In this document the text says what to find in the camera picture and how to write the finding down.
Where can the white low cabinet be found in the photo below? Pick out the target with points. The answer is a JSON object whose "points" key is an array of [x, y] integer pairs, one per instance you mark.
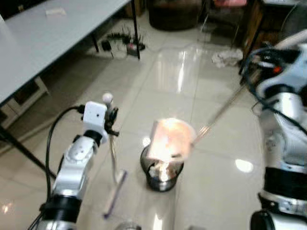
{"points": [[24, 98]]}

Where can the dark brown round ottoman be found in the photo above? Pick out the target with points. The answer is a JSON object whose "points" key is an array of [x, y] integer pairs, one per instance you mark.
{"points": [[175, 14]]}

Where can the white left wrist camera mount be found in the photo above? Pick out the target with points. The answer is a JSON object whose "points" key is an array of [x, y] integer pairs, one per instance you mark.
{"points": [[94, 117]]}

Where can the crumpled grey white cloth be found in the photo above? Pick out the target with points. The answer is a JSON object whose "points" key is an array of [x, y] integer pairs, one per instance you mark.
{"points": [[228, 58]]}

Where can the braced black table leg frame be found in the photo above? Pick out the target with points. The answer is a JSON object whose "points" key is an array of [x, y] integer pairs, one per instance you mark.
{"points": [[26, 153]]}

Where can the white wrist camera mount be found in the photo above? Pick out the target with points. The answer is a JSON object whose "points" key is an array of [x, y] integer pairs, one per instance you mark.
{"points": [[297, 69], [94, 117]]}

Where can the metal chair with pink cushion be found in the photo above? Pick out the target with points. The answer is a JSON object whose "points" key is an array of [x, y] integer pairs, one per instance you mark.
{"points": [[230, 3]]}

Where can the broom with purple bristles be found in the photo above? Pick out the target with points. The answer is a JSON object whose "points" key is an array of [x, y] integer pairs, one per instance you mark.
{"points": [[115, 194]]}

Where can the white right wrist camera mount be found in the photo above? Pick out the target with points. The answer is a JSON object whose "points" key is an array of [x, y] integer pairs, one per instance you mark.
{"points": [[297, 69]]}

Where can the brown wooden furniture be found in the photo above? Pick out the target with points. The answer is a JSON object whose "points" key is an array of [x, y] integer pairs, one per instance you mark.
{"points": [[261, 24]]}

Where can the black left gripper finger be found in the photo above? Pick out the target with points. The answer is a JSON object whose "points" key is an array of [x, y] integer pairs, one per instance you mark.
{"points": [[113, 114]]}

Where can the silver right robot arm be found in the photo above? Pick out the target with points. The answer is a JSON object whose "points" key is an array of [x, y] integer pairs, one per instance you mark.
{"points": [[285, 129]]}

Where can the black power strip with plugs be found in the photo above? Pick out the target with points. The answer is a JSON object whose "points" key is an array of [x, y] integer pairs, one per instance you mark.
{"points": [[127, 44]]}

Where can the straight black table leg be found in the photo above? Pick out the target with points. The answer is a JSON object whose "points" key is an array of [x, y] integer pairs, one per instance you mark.
{"points": [[136, 33]]}

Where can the small white paper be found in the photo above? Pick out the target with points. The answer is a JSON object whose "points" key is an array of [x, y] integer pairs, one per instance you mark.
{"points": [[56, 12]]}

